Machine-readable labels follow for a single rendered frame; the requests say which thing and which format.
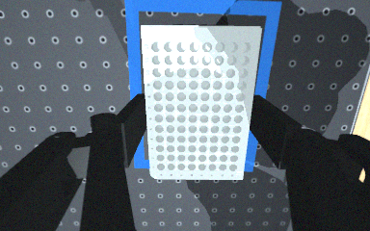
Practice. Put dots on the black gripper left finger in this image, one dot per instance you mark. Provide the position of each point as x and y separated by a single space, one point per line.
34 198

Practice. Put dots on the blue tape square outline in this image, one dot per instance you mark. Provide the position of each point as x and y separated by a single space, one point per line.
269 8

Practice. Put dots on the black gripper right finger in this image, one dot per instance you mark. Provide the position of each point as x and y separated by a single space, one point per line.
321 174

